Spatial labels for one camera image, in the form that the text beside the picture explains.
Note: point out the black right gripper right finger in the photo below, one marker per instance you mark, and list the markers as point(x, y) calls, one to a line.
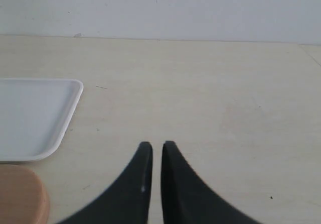
point(186, 198)

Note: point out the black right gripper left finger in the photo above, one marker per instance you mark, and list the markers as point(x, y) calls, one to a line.
point(127, 199)

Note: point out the wooden paper towel holder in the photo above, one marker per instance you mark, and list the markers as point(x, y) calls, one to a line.
point(24, 198)

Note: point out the white rectangular plastic tray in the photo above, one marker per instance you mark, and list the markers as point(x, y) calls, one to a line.
point(35, 114)

